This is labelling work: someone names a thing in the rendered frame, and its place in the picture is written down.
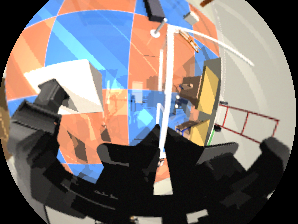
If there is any beige flat panel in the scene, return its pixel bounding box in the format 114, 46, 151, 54
198, 56, 222, 147

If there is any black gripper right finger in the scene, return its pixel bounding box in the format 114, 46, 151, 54
164, 125, 239, 194

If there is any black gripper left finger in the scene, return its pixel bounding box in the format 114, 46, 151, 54
96, 124, 161, 186

